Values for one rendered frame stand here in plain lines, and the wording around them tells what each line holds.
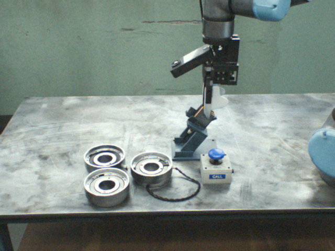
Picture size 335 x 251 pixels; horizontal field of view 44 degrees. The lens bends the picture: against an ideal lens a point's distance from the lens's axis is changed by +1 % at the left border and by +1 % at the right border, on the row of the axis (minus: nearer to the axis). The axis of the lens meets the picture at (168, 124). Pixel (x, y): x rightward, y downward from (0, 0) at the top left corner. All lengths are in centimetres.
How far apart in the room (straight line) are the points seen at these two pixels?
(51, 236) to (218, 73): 68
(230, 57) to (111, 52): 167
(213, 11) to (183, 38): 163
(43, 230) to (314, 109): 94
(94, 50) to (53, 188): 167
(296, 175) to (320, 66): 180
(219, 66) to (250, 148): 29
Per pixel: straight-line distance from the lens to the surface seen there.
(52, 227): 132
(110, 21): 255
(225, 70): 100
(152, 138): 119
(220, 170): 100
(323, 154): 89
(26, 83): 280
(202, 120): 108
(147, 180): 99
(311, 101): 149
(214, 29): 96
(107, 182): 100
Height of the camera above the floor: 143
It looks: 30 degrees down
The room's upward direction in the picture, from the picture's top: straight up
